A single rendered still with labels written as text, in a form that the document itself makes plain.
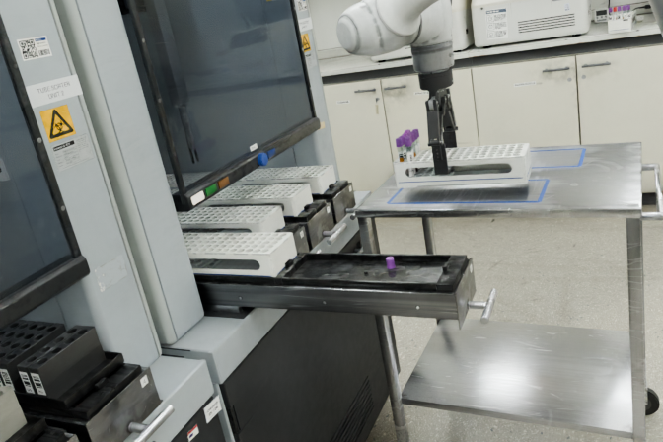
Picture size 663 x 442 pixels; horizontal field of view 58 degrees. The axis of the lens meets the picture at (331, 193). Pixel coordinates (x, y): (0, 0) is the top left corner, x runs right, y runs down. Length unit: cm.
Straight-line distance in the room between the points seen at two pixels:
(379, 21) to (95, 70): 52
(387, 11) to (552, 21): 212
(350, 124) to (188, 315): 252
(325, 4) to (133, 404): 351
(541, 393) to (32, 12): 137
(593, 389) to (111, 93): 129
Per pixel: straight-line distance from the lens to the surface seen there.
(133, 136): 111
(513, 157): 135
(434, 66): 134
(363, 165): 364
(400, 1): 118
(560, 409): 162
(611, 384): 171
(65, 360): 101
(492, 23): 328
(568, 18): 325
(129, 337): 111
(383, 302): 107
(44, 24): 102
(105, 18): 111
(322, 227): 150
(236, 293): 121
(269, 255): 115
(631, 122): 332
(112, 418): 99
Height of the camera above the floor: 130
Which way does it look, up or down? 18 degrees down
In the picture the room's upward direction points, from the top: 11 degrees counter-clockwise
